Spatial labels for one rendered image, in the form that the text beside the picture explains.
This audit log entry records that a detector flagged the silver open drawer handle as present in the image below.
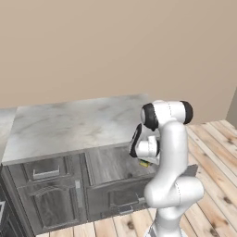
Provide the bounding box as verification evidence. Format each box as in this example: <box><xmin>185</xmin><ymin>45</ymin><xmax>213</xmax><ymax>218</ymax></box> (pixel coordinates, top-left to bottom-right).
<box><xmin>118</xmin><ymin>193</ymin><xmax>147</xmax><ymax>216</ymax></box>

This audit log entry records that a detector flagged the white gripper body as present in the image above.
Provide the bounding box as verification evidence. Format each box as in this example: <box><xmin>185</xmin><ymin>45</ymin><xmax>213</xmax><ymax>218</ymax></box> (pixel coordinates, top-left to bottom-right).
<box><xmin>139</xmin><ymin>154</ymin><xmax>161</xmax><ymax>167</ymax></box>

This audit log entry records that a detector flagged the grey cabinet door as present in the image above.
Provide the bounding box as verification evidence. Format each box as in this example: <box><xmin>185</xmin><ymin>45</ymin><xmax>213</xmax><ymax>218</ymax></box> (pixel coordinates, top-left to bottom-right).
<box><xmin>25</xmin><ymin>178</ymin><xmax>85</xmax><ymax>230</ymax></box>

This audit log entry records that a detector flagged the open grey drawer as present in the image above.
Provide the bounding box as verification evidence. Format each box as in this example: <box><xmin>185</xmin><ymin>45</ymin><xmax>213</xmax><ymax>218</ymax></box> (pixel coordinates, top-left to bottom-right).
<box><xmin>83</xmin><ymin>144</ymin><xmax>199</xmax><ymax>222</ymax></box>

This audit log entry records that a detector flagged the silver small drawer handle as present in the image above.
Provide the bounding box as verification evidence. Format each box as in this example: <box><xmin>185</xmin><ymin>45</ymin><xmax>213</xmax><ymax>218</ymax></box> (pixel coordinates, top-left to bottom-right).
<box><xmin>31</xmin><ymin>165</ymin><xmax>61</xmax><ymax>181</ymax></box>

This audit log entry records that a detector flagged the silver cabinet door handle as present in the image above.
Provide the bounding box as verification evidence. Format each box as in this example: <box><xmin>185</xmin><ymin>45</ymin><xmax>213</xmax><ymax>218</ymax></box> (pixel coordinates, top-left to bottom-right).
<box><xmin>74</xmin><ymin>179</ymin><xmax>84</xmax><ymax>209</ymax></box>

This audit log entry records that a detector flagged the small grey drawer front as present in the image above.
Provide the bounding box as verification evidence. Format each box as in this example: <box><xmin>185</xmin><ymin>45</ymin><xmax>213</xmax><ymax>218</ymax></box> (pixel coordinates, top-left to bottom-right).
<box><xmin>21</xmin><ymin>156</ymin><xmax>70</xmax><ymax>183</ymax></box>

